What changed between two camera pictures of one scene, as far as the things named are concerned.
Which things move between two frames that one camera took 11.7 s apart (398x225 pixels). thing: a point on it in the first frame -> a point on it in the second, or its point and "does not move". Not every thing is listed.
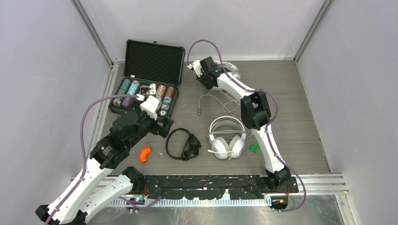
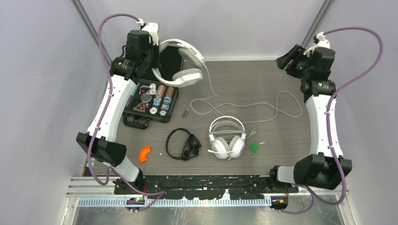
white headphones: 236,75 -> 191,61
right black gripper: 208,86 -> 295,54
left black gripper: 162,129 -> 156,63
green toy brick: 254,147 does not move
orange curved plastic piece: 143,153 does not move
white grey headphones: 226,135 does not move
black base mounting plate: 215,187 does not move
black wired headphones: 191,147 does not move
